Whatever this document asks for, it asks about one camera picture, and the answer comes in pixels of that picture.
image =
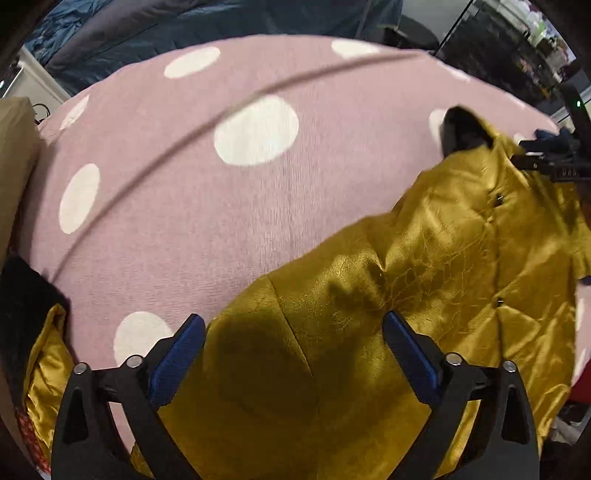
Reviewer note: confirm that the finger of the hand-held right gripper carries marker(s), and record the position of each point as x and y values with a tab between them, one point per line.
549	167
551	144

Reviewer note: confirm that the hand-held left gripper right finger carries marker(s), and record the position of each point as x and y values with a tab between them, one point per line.
411	360

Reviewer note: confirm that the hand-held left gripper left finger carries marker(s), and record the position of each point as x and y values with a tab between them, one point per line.
178	364

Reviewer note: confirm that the golden satin jacket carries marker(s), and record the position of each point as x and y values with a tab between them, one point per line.
415	277

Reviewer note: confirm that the dark storage shelf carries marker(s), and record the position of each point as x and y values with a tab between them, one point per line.
508	41

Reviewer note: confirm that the pink polka dot blanket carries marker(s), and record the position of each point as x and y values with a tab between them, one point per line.
184	207

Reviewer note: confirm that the black cloth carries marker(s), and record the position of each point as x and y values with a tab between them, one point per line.
27	314

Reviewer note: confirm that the red patterned cloth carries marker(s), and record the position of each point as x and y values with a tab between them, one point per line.
32	438

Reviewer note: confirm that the black round stool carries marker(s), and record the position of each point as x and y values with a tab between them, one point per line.
411	32

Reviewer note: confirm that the brown cloth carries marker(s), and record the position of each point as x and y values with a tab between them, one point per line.
16	161

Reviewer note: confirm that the dark teal quilt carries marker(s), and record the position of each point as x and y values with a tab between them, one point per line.
258	23

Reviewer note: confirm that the white safe cabinet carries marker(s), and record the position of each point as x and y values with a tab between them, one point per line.
32	78

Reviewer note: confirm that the grey blanket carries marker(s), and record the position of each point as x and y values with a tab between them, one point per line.
115	32

